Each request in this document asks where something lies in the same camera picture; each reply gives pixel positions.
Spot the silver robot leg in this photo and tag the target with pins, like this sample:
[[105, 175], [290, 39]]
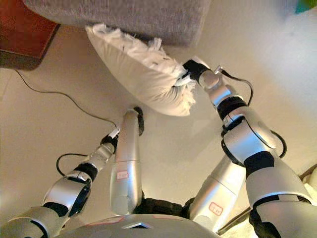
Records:
[[127, 161], [218, 196]]

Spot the brown wooden cabinet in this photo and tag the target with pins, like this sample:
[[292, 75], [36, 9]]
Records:
[[22, 32]]

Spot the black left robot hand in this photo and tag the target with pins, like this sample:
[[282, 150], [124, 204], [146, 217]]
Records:
[[109, 141]]

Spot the teal object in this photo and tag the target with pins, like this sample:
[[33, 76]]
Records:
[[305, 5]]

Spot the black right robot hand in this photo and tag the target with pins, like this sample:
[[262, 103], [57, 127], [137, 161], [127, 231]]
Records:
[[195, 68]]

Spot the silver right robot leg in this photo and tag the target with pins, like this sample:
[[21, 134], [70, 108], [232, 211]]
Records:
[[218, 196]]

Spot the grey fabric armchair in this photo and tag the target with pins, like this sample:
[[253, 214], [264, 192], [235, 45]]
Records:
[[148, 19]]

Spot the silver robot torso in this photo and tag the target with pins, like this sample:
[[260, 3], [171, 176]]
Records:
[[138, 226]]

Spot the white fringed pillow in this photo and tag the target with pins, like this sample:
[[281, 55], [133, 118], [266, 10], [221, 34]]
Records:
[[143, 74]]

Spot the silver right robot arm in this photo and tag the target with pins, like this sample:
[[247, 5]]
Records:
[[250, 138]]

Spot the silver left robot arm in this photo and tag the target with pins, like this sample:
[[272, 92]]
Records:
[[67, 188]]

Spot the silver left robot leg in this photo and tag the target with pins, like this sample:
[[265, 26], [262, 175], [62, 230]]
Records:
[[127, 161]]

